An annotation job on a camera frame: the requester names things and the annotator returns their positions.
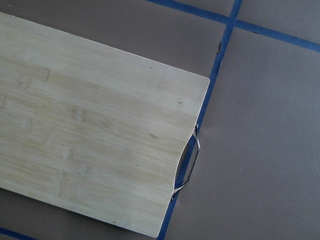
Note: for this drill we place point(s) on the metal board handle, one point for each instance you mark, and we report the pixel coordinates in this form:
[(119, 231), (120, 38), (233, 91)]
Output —
[(195, 135)]

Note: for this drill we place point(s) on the bamboo cutting board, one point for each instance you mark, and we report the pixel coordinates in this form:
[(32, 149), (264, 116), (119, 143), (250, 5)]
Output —
[(91, 128)]

